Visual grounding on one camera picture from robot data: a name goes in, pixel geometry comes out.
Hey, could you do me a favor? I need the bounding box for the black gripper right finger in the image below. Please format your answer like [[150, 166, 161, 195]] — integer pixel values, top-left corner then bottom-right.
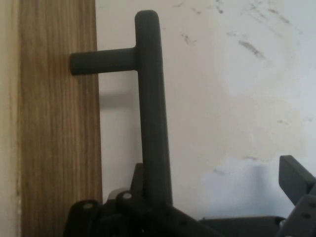
[[278, 155, 316, 237]]

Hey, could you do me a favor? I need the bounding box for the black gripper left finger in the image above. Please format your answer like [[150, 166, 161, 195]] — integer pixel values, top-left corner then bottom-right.
[[63, 162, 218, 237]]

